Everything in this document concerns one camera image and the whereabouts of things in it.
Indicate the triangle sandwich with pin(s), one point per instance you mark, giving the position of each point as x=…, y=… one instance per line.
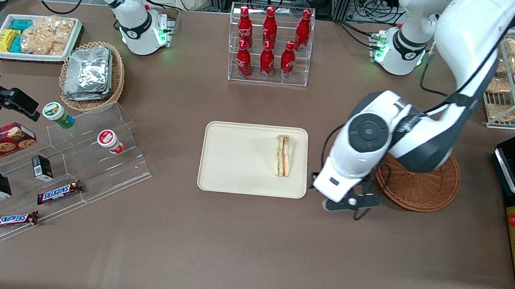
x=284, y=157

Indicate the white Franka left arm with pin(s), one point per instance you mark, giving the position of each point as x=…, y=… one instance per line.
x=464, y=32

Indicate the brown round wicker basket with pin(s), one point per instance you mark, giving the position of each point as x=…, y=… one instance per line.
x=419, y=189

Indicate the light wicker basket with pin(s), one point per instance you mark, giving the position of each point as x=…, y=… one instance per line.
x=117, y=75

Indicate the beige rectangular serving tray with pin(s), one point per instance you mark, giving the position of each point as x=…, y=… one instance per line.
x=241, y=162

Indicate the green yogurt cup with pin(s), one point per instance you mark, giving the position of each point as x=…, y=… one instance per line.
x=55, y=112

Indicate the white rectangular snack bin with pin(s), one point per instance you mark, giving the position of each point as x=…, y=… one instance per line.
x=1, y=53

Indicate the yellow snack pack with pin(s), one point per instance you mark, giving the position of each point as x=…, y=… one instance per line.
x=6, y=41

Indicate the teal snack pack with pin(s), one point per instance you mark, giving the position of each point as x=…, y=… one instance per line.
x=21, y=24
x=16, y=44

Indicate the foil wrapped food pack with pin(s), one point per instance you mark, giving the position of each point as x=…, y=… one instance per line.
x=89, y=69
x=83, y=96

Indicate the clear bag rice crackers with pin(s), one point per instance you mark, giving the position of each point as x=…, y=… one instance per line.
x=55, y=25
x=43, y=42

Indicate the small black carton box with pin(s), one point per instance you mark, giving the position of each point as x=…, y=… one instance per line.
x=0, y=184
x=42, y=167

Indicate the red strawberry yogurt cup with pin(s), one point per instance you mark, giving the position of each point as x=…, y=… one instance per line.
x=107, y=139

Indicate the clear acrylic stepped display stand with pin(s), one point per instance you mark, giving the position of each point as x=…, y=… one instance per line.
x=90, y=169

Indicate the Snickers chocolate bar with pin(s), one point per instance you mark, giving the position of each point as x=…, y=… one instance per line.
x=13, y=219
x=59, y=192

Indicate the clear acrylic bottle rack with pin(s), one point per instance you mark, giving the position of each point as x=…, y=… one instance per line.
x=265, y=80

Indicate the red Coca-Cola bottle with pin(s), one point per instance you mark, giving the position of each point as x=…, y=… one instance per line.
x=269, y=24
x=288, y=60
x=303, y=31
x=267, y=61
x=244, y=60
x=244, y=26

